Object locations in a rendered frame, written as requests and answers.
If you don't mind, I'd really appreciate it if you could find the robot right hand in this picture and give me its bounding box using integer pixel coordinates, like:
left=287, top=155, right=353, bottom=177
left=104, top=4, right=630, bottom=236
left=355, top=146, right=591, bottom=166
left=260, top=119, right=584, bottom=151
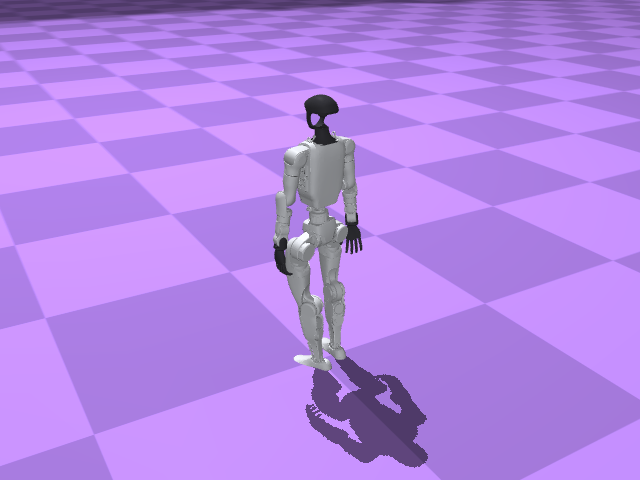
left=339, top=212, right=362, bottom=254

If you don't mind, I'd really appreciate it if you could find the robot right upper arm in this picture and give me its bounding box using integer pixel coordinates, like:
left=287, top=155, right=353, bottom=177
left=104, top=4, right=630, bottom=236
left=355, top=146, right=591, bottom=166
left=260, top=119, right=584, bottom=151
left=339, top=136, right=355, bottom=190

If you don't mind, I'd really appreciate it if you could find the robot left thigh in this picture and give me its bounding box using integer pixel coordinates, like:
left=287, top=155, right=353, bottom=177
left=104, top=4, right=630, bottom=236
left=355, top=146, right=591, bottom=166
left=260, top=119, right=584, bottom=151
left=285, top=232, right=324, bottom=316

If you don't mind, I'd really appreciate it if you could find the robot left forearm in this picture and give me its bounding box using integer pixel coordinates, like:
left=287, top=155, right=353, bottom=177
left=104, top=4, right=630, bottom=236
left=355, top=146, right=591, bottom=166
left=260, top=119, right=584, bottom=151
left=273, top=192, right=292, bottom=246

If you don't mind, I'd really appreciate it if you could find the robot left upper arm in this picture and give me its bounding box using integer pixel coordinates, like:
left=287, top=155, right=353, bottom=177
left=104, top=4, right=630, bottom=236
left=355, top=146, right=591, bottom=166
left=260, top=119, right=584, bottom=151
left=279, top=145, right=309, bottom=207

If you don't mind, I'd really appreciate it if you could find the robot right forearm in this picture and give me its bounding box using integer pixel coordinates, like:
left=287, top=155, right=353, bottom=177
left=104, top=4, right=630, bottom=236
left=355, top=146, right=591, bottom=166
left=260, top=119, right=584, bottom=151
left=342, top=181, right=357, bottom=222

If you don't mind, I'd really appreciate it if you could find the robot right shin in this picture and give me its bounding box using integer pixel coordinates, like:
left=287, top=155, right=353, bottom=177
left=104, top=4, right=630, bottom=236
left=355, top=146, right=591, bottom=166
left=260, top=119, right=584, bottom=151
left=324, top=281, right=345, bottom=349

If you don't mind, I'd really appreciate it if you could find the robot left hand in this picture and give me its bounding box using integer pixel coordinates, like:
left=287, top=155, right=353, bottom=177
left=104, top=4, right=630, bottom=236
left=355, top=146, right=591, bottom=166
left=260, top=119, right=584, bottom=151
left=274, top=238, right=293, bottom=276

